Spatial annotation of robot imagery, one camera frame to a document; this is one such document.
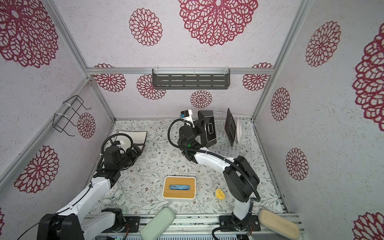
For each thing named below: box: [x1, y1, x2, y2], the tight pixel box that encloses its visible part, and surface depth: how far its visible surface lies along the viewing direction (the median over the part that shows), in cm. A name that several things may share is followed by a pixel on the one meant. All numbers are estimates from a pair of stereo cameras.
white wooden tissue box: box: [162, 176, 197, 201], surface depth 83 cm
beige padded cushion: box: [258, 209, 300, 240], surface depth 73 cm
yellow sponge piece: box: [216, 188, 226, 200], surface depth 83 cm
